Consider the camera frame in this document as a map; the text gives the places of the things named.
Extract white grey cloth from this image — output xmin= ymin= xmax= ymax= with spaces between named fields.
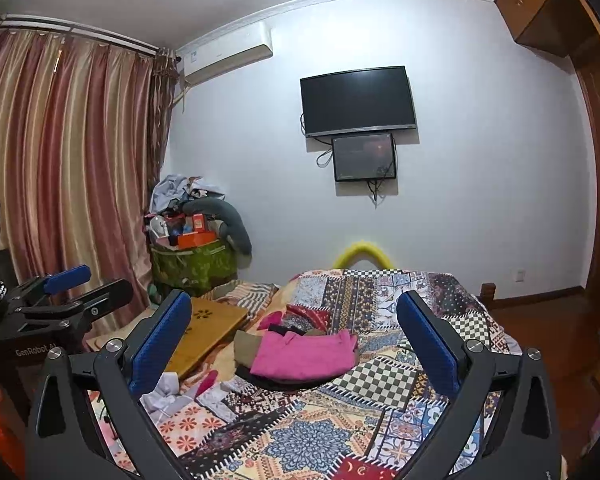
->
xmin=140 ymin=370 xmax=236 ymax=426

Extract green storage box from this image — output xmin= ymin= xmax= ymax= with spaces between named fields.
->
xmin=150 ymin=240 xmax=237 ymax=297

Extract olive green folded pants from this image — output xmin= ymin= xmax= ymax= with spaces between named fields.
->
xmin=234 ymin=330 xmax=279 ymax=375

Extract white air conditioner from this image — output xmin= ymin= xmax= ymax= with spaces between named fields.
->
xmin=178 ymin=22 xmax=273 ymax=88

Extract striped pink curtain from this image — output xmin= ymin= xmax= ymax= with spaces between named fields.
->
xmin=0 ymin=27 xmax=178 ymax=335

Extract pink pants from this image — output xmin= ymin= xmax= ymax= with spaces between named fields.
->
xmin=250 ymin=330 xmax=358 ymax=382

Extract large wall television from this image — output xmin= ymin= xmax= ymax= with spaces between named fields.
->
xmin=300 ymin=66 xmax=417 ymax=136

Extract grey neck pillow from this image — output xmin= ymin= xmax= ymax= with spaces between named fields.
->
xmin=182 ymin=197 xmax=252 ymax=257

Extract yellow round object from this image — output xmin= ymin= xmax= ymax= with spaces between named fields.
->
xmin=332 ymin=240 xmax=394 ymax=270

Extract small wall monitor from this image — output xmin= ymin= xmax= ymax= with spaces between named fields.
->
xmin=332 ymin=133 xmax=396 ymax=182

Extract orange box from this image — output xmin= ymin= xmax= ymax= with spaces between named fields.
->
xmin=178 ymin=214 xmax=218 ymax=250

